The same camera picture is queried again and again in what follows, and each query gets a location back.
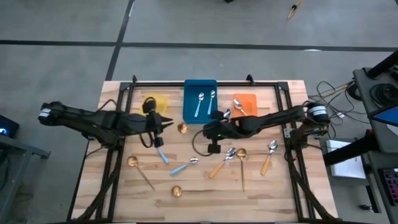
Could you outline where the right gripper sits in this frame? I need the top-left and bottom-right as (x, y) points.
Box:
(203, 110), (242, 155)

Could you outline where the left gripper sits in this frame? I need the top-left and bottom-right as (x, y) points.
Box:
(133, 98), (174, 148)

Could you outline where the blue-handled silver spoon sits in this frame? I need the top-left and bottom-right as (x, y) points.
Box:
(156, 147), (170, 165)
(169, 157), (200, 176)
(206, 90), (216, 116)
(193, 92), (205, 119)

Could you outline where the yellow translucent plastic bin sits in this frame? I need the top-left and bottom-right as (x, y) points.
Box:
(136, 92), (170, 116)

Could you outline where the blue plastic bin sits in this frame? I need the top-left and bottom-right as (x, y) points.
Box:
(182, 79), (218, 124)

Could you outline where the orange translucent plastic bin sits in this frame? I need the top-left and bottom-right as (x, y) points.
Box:
(232, 93), (259, 119)

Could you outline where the black pole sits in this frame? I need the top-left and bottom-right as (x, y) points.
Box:
(322, 129), (374, 167)
(365, 50), (398, 79)

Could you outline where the white box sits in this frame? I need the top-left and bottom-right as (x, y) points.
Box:
(325, 139), (368, 180)

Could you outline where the grey equipment cart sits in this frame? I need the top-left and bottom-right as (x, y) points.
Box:
(352, 49), (398, 224)

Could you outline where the black device with blue light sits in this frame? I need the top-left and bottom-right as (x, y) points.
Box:
(0, 114), (21, 139)

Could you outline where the blue screen panel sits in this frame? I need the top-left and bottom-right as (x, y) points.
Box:
(372, 105), (398, 129)

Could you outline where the keyboard with coloured keys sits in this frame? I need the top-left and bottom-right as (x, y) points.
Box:
(381, 167), (398, 208)

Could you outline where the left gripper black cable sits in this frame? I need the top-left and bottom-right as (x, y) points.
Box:
(142, 96), (157, 114)

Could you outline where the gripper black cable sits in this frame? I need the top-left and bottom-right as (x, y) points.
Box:
(192, 129), (215, 157)
(142, 96), (157, 114)

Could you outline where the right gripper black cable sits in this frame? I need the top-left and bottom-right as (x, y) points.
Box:
(192, 129), (215, 157)

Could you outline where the yellow floor cable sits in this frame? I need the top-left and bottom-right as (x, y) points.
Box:
(309, 85), (351, 107)

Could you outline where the yellow cable with black plug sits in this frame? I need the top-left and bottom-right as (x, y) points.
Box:
(287, 0), (304, 21)

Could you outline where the coiled black cable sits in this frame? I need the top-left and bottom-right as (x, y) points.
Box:
(369, 82), (398, 109)

